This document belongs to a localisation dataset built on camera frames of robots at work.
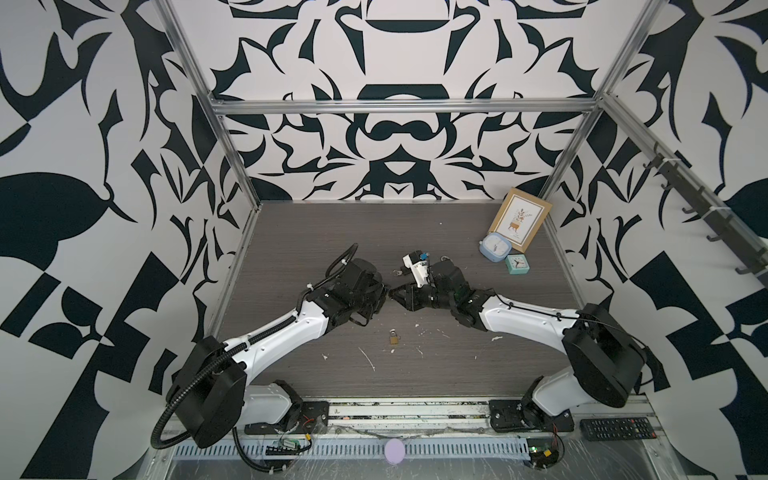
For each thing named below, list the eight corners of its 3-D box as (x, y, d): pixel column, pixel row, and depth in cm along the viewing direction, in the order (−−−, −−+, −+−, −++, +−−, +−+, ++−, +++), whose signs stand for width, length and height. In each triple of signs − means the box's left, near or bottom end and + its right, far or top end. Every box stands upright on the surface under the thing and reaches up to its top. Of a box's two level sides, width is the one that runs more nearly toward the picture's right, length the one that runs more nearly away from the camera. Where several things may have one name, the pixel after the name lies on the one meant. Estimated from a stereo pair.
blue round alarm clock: (496, 266, 104) (499, 260, 102) (474, 250, 109) (476, 243, 106) (512, 250, 109) (515, 244, 106) (489, 235, 113) (492, 229, 110)
